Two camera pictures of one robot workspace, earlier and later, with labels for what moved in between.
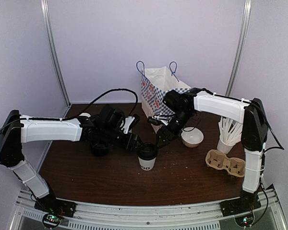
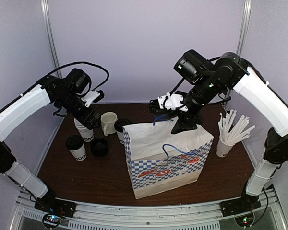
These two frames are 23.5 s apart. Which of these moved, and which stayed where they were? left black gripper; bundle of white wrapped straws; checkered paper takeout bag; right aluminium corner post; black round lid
Moved: left black gripper; checkered paper takeout bag
Stayed: black round lid; bundle of white wrapped straws; right aluminium corner post
